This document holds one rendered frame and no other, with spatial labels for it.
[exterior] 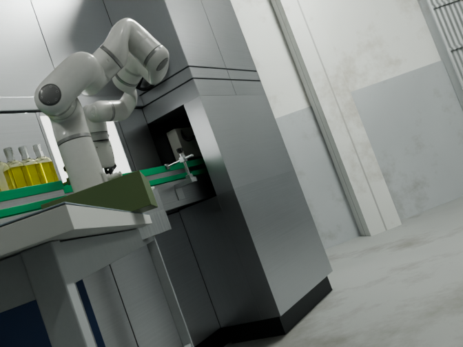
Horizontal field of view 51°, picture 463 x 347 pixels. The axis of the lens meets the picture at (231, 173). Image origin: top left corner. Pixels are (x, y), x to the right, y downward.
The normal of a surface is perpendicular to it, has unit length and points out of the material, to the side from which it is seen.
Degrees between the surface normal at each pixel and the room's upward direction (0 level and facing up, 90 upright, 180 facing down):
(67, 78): 91
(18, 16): 90
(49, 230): 90
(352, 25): 90
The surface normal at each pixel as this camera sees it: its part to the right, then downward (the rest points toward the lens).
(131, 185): 0.08, -0.10
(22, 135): 0.77, -0.32
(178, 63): -0.53, 0.14
